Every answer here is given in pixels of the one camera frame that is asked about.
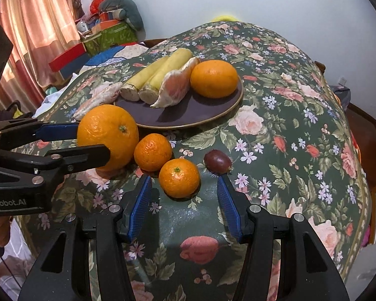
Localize large orange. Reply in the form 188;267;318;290
190;60;239;99
76;105;139;172

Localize peeled pomelo segment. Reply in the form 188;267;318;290
73;82;123;121

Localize small mandarin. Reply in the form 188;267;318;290
158;158;200;199
134;133;172;172

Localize dark red grape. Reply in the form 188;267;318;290
204;149;232;175

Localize pomelo segment with rind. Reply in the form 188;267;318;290
151;57;200;108

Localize left hand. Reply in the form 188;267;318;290
0;216;11;247

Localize white sheet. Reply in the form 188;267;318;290
33;73;78;118

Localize red gift box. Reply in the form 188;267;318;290
49;42;86;72

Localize pink orange curtain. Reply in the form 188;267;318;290
0;0;80;111

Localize blue patchwork blanket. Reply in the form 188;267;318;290
61;44;148;73

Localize green fabric storage box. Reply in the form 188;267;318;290
82;22;138;56

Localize red plastic bag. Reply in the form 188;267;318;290
89;0;104;14

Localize grey plush toy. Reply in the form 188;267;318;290
99;0;144;31

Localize grey bag on floor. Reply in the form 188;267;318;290
329;84;351;111

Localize purple ceramic plate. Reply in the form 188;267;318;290
114;80;244;130

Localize floral green quilt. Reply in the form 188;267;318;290
15;20;372;301

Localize yellow foam tube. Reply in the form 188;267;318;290
211;15;238;23

